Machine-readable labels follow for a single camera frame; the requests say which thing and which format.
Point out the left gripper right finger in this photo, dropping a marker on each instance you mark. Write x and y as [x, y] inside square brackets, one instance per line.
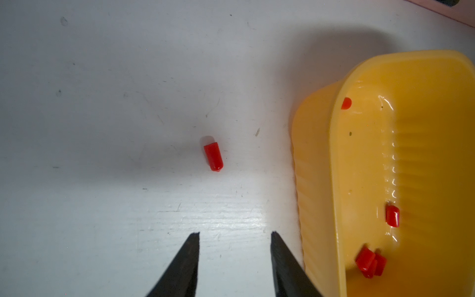
[289, 277]

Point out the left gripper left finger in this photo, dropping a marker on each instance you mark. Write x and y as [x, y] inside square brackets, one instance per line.
[180, 278]

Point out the red screw protection sleeve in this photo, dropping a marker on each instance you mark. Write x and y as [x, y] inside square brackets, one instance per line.
[381, 263]
[213, 154]
[366, 262]
[392, 215]
[347, 102]

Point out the yellow plastic storage box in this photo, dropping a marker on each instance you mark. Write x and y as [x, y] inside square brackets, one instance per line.
[409, 140]

